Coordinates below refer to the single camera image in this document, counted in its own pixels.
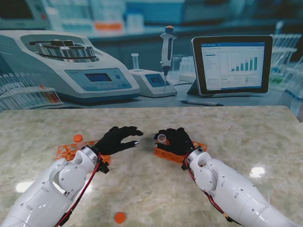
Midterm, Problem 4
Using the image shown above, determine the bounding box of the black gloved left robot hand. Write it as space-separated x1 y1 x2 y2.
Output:
93 126 144 157

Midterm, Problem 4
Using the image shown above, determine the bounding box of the empty orange test tube rack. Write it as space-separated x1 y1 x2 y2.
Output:
56 140 111 166

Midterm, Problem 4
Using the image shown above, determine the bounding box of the printed laboratory backdrop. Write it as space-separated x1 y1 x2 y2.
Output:
0 0 303 117

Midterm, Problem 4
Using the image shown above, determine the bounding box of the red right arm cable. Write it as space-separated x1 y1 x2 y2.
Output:
186 153 235 223

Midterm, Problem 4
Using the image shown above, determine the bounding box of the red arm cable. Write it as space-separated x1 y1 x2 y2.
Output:
56 152 102 227
186 153 235 223

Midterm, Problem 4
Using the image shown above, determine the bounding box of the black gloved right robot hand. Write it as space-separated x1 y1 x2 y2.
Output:
153 127 196 157

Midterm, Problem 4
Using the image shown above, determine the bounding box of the red left arm cable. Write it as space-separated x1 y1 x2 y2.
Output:
56 152 102 227

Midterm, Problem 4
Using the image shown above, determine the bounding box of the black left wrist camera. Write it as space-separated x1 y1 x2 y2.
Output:
98 160 110 174

